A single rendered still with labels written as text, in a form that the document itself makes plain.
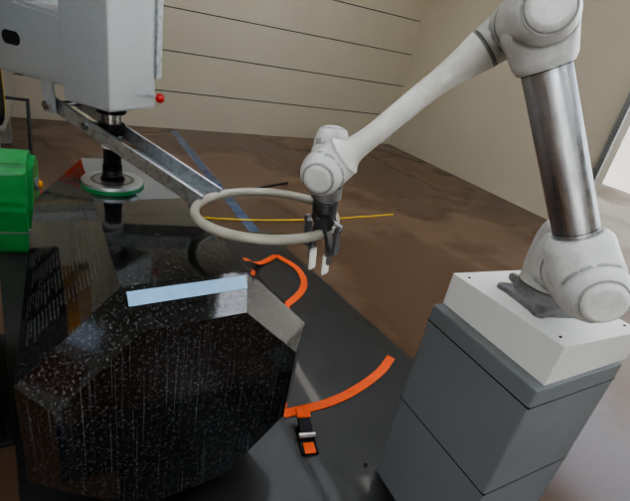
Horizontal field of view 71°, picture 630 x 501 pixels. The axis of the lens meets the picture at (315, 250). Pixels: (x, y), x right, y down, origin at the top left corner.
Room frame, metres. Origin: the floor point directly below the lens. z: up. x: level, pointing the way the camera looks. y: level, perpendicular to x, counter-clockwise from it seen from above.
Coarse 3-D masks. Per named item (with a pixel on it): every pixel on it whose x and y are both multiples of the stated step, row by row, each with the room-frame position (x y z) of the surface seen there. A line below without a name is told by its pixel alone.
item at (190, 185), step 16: (64, 112) 1.54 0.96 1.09; (96, 112) 1.63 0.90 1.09; (80, 128) 1.52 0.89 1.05; (96, 128) 1.50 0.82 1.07; (128, 128) 1.59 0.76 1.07; (112, 144) 1.48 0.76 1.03; (144, 144) 1.57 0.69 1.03; (128, 160) 1.45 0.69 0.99; (144, 160) 1.43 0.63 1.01; (160, 160) 1.55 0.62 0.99; (176, 160) 1.53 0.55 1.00; (160, 176) 1.41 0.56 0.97; (176, 176) 1.50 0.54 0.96; (192, 176) 1.51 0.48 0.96; (176, 192) 1.39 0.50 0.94; (192, 192) 1.38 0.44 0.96; (208, 192) 1.48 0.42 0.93
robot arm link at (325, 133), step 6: (324, 126) 1.22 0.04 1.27; (330, 126) 1.22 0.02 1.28; (336, 126) 1.23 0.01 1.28; (318, 132) 1.22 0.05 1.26; (324, 132) 1.21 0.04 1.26; (330, 132) 1.20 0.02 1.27; (336, 132) 1.20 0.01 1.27; (342, 132) 1.21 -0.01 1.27; (318, 138) 1.21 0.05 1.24; (324, 138) 1.20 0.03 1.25; (330, 138) 1.19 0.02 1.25; (342, 138) 1.20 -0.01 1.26; (318, 144) 1.20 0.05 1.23; (312, 150) 1.19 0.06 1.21
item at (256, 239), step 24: (216, 192) 1.47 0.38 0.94; (240, 192) 1.53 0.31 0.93; (264, 192) 1.57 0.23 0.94; (288, 192) 1.58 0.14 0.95; (192, 216) 1.23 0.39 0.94; (336, 216) 1.37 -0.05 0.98; (240, 240) 1.12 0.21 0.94; (264, 240) 1.12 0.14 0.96; (288, 240) 1.14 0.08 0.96; (312, 240) 1.18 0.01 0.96
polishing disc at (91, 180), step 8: (88, 176) 1.53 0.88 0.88; (96, 176) 1.55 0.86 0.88; (128, 176) 1.61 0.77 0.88; (136, 176) 1.63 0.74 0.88; (88, 184) 1.46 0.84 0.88; (96, 184) 1.47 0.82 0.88; (104, 184) 1.49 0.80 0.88; (112, 184) 1.50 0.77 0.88; (120, 184) 1.52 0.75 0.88; (128, 184) 1.53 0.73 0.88; (136, 184) 1.55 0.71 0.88
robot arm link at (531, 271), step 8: (544, 224) 1.20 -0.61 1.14; (544, 232) 1.17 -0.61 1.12; (536, 240) 1.18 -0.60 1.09; (544, 240) 1.14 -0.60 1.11; (536, 248) 1.16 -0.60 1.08; (528, 256) 1.18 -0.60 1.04; (536, 256) 1.13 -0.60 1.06; (528, 264) 1.16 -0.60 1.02; (536, 264) 1.12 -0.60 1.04; (528, 272) 1.15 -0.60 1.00; (536, 272) 1.11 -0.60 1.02; (528, 280) 1.14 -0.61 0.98; (536, 280) 1.12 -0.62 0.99; (536, 288) 1.12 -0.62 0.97; (544, 288) 1.11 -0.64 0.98
